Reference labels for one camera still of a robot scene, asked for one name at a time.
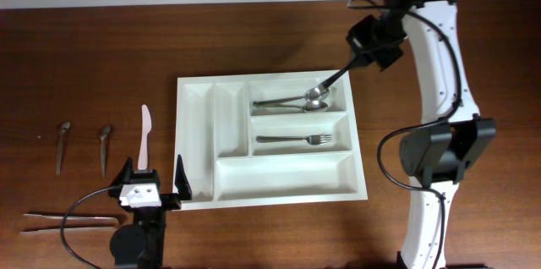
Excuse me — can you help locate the small metal teaspoon far left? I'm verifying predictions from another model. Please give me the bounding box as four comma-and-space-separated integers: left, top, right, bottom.
56, 121, 71, 175

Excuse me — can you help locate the left black cable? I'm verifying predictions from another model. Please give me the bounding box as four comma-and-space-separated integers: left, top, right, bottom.
59, 184, 123, 269

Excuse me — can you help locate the pink plastic knife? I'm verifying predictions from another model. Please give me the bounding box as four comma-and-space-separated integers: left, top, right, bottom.
137, 104, 152, 170

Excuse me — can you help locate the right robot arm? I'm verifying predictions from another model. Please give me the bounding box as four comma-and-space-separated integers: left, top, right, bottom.
346, 0, 496, 269

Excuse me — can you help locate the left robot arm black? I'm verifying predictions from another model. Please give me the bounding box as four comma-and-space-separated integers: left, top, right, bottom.
108, 156, 192, 268

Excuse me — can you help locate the small metal teaspoon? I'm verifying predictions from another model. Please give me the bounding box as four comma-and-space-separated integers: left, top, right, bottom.
99, 126, 112, 178
56, 121, 71, 175

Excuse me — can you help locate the white plastic cutlery tray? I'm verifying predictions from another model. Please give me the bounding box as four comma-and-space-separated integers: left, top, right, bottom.
174, 70, 368, 211

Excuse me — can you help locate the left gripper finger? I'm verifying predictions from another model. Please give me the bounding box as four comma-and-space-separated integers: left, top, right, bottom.
110, 157, 133, 187
174, 154, 193, 200

